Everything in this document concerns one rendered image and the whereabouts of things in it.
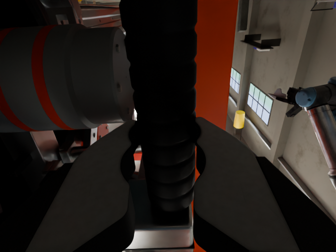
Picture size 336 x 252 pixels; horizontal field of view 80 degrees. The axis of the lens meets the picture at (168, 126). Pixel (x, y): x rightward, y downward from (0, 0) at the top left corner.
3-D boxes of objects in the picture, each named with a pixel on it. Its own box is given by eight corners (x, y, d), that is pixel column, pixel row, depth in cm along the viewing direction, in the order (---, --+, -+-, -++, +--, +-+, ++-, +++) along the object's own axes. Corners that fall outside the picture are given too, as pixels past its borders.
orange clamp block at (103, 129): (69, 142, 54) (84, 147, 63) (98, 141, 54) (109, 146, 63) (71, 117, 56) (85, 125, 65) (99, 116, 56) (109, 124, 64)
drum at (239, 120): (243, 109, 887) (241, 123, 922) (233, 110, 887) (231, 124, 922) (247, 114, 847) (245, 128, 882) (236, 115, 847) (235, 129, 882)
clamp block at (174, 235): (64, 231, 14) (84, 270, 17) (194, 227, 14) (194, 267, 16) (89, 178, 18) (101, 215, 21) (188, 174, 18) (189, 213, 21)
